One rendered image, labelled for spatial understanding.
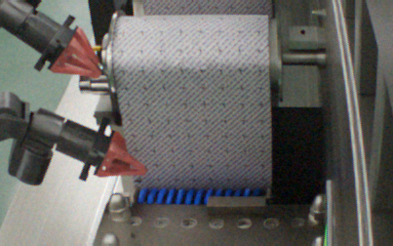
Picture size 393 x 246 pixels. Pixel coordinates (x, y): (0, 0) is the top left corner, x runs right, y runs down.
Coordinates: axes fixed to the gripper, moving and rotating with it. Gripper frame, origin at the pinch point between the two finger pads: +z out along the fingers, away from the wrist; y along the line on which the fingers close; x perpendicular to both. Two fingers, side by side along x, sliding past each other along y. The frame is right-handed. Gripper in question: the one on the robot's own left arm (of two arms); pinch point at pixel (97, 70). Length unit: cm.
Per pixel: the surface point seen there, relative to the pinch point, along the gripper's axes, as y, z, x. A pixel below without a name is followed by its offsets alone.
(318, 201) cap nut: 13.2, 37.6, 12.2
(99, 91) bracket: -2.0, 2.8, -4.5
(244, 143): 5.8, 24.4, 8.1
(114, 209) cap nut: 14.0, 14.0, -10.6
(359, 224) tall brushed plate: 57, 15, 41
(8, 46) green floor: -237, -24, -181
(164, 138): 6.0, 14.2, 0.6
